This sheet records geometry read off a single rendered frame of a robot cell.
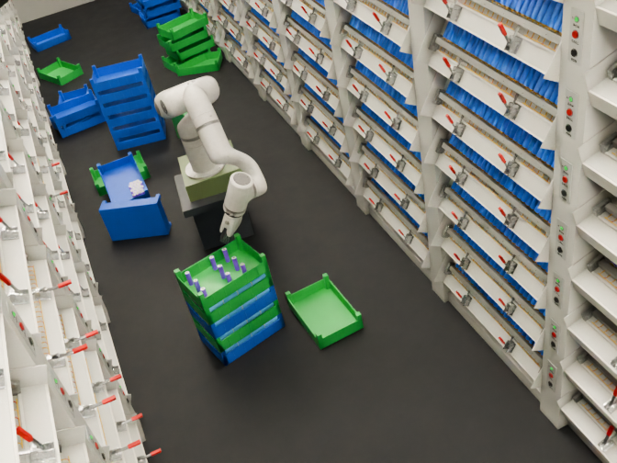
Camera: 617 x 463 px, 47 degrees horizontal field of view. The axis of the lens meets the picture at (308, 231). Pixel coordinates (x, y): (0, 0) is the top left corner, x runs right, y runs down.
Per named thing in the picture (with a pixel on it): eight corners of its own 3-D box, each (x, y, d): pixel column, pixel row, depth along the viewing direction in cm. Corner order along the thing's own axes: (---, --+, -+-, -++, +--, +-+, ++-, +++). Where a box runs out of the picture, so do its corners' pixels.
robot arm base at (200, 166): (220, 150, 337) (209, 118, 325) (229, 170, 322) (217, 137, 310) (183, 163, 335) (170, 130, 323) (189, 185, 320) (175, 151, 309)
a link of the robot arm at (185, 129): (176, 133, 320) (159, 87, 305) (214, 118, 323) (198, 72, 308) (184, 144, 311) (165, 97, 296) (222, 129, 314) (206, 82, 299)
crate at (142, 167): (142, 161, 415) (139, 150, 410) (151, 177, 400) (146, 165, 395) (94, 179, 409) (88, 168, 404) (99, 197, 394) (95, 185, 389)
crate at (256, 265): (241, 247, 287) (237, 231, 282) (269, 270, 273) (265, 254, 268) (179, 285, 276) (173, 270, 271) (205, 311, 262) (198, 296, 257)
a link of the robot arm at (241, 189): (240, 191, 262) (219, 199, 257) (246, 166, 252) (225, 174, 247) (252, 207, 258) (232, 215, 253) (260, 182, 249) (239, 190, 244)
